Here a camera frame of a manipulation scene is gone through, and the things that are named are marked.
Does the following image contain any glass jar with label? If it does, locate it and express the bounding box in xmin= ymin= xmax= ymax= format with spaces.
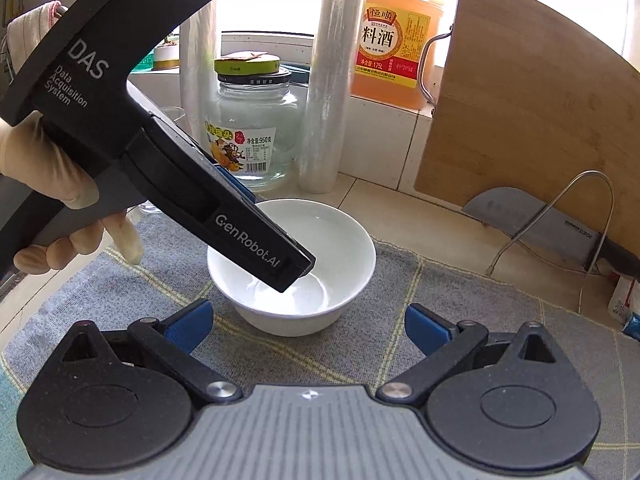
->
xmin=202 ymin=52 xmax=303 ymax=191

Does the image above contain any kitchen knife with black handle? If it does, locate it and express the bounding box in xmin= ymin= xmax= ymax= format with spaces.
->
xmin=461 ymin=187 xmax=640 ymax=281

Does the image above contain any metal wire rack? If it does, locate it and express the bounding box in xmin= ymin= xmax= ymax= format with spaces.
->
xmin=419 ymin=32 xmax=617 ymax=313

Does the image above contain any white and blue salt bag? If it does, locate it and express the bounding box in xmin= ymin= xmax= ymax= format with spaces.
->
xmin=607 ymin=272 xmax=640 ymax=346

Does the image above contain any orange cooking wine bottle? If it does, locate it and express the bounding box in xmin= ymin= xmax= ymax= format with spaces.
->
xmin=350 ymin=0 xmax=446 ymax=111

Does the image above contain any small potted plant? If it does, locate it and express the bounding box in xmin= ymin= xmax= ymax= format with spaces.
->
xmin=150 ymin=35 xmax=183 ymax=71

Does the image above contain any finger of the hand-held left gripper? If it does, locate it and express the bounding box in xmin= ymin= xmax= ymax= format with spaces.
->
xmin=212 ymin=160 xmax=317 ymax=262

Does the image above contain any white bowl with pink flowers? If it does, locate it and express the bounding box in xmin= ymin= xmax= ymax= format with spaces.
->
xmin=206 ymin=199 xmax=377 ymax=337

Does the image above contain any wooden cutting board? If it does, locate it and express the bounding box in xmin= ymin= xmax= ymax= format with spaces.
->
xmin=415 ymin=0 xmax=640 ymax=261

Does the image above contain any person's left hand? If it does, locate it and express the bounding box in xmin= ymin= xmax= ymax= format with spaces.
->
xmin=0 ymin=120 xmax=142 ymax=273

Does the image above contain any clear plastic wrap roll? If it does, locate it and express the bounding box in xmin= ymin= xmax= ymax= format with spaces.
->
xmin=180 ymin=0 xmax=221 ymax=126
xmin=297 ymin=0 xmax=373 ymax=193

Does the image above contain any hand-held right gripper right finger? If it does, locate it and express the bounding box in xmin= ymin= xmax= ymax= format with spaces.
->
xmin=376 ymin=303 xmax=571 ymax=406

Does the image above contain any grey checked cloth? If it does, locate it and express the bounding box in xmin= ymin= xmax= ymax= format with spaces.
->
xmin=0 ymin=210 xmax=640 ymax=466

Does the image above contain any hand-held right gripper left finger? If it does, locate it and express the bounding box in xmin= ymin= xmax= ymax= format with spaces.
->
xmin=49 ymin=298 xmax=241 ymax=407

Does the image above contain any clear drinking glass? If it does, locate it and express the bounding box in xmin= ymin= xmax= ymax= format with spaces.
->
xmin=139 ymin=105 xmax=193 ymax=217

